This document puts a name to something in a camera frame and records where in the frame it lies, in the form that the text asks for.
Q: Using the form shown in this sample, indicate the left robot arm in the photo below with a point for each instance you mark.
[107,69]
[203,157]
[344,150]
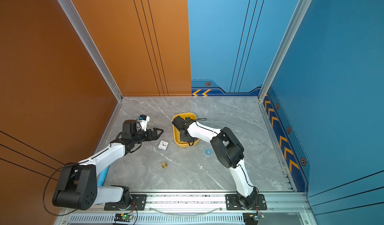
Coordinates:
[77,187]

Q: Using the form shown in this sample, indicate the right green circuit board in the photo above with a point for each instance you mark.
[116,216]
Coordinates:
[252,218]

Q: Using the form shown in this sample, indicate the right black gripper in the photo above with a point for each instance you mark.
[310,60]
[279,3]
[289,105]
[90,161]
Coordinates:
[182,139]

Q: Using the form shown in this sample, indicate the aluminium corner post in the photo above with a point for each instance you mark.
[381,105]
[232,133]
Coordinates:
[292,28]
[83,33]

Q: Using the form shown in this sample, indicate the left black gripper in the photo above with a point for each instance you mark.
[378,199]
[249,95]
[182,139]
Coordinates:
[149,131]

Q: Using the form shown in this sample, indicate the light blue tube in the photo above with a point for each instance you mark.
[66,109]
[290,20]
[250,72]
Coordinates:
[102,177]

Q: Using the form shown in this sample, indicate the left aluminium corner post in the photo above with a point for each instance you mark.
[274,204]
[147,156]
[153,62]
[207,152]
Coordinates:
[83,33]

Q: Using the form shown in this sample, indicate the aluminium front rail frame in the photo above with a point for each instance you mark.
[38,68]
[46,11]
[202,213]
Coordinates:
[198,208]

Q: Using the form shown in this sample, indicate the small white square clock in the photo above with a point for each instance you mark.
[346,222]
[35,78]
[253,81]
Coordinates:
[163,145]

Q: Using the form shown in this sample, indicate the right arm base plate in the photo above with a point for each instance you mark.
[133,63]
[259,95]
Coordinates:
[233,203]

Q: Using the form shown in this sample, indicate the left green circuit board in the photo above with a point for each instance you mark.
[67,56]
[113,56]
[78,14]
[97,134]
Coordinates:
[124,218]

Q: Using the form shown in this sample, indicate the green circuit board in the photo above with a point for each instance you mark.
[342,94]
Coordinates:
[252,218]
[124,218]

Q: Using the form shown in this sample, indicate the yellow plastic bin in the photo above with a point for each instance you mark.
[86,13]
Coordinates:
[193,117]

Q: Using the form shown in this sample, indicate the right aluminium corner post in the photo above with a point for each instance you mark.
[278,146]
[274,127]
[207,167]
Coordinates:
[292,28]

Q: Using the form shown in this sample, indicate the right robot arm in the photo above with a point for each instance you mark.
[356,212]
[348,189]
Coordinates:
[228,150]

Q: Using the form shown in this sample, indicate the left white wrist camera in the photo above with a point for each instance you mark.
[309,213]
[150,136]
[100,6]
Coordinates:
[142,122]

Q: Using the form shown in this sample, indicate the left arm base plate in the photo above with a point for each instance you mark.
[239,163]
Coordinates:
[137,203]

